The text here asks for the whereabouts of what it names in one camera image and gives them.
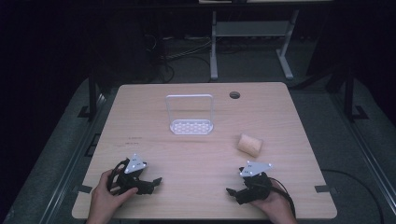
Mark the clear plastic egg tray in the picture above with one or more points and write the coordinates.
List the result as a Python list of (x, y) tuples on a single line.
[(190, 126)]

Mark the black upright post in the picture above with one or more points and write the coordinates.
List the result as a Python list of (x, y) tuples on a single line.
[(92, 96), (349, 96)]

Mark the grey tape strip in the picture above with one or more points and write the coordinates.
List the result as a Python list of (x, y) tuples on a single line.
[(82, 188), (322, 188)]

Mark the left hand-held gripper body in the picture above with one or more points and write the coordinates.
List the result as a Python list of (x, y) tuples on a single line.
[(132, 174)]

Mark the round black table grommet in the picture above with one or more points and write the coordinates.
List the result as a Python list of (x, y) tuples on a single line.
[(234, 95)]

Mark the person's left hand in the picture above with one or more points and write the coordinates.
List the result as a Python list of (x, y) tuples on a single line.
[(104, 199)]

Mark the grey metal stand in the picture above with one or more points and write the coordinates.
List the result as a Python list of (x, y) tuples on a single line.
[(252, 29)]

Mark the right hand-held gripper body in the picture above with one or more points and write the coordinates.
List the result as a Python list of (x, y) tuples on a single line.
[(257, 182)]

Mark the person's right hand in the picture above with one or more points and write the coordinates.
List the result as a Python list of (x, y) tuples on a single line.
[(275, 205)]

